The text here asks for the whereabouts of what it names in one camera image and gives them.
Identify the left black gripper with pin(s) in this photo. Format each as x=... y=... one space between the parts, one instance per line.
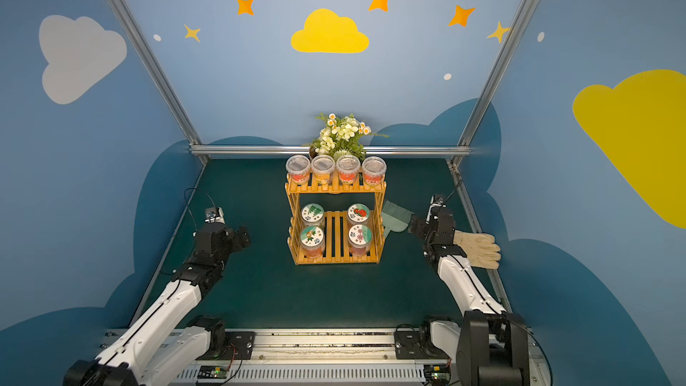
x=236 y=237

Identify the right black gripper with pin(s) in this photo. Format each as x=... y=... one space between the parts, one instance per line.
x=420 y=226

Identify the jar with floral lid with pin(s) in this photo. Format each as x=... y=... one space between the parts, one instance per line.
x=360 y=239

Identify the jar with strawberry lid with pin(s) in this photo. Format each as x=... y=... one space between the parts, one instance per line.
x=358 y=214

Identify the jar with pineapple lid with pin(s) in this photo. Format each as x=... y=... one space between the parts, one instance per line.
x=312 y=241

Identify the jar with green tree lid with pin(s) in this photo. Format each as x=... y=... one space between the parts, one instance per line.
x=313 y=215

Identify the clear seed cup red base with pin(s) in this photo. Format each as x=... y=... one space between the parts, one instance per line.
x=298 y=168

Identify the clear seed cup orange base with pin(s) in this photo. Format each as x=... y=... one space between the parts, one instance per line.
x=323 y=167

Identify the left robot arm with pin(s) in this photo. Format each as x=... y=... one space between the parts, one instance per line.
x=135 y=358

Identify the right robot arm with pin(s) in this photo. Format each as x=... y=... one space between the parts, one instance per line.
x=490 y=346

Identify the wooden slatted shelf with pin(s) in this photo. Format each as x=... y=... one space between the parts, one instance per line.
x=336 y=227

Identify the beige work glove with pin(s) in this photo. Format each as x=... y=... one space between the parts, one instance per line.
x=481 y=249

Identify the potted white flower bouquet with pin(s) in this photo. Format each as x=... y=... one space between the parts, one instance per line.
x=340 y=136

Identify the left small circuit board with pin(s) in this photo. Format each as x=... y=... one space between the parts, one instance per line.
x=218 y=373

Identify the small circuit board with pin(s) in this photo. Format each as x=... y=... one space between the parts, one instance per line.
x=218 y=373
x=436 y=375

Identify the right small circuit board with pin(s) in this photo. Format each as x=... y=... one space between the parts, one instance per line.
x=436 y=375

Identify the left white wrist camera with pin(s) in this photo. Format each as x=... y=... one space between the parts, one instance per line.
x=214 y=215

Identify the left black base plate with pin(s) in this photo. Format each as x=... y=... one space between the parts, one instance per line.
x=237 y=345

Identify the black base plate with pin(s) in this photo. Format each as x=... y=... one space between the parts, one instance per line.
x=237 y=345
x=410 y=345

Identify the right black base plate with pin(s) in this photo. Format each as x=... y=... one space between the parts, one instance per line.
x=410 y=345

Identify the aluminium mounting rail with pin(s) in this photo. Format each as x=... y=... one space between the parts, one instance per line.
x=341 y=356

